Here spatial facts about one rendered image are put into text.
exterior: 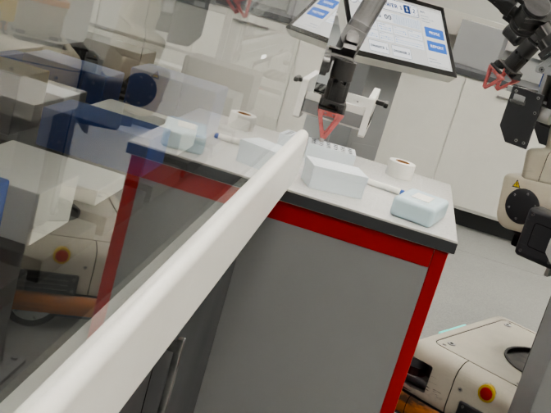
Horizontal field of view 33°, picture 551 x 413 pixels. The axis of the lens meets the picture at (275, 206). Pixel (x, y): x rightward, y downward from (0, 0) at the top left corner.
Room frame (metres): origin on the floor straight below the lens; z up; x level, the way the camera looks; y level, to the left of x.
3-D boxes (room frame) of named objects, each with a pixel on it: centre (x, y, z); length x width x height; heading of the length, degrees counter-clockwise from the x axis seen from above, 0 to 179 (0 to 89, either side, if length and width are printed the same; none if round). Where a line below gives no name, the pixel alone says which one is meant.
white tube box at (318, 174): (2.01, -0.11, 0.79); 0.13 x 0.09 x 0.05; 104
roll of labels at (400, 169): (2.37, -0.29, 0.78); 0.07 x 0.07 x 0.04
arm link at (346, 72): (2.35, -0.06, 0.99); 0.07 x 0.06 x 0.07; 95
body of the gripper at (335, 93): (2.35, -0.07, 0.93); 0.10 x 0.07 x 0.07; 1
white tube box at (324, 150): (2.32, -0.10, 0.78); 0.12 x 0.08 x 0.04; 91
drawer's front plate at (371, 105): (2.60, -0.18, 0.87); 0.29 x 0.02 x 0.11; 175
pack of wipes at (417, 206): (1.97, -0.30, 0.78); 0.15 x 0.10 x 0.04; 161
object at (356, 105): (2.62, 0.03, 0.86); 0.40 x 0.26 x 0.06; 85
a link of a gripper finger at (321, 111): (2.35, -0.07, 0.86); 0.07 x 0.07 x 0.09; 1
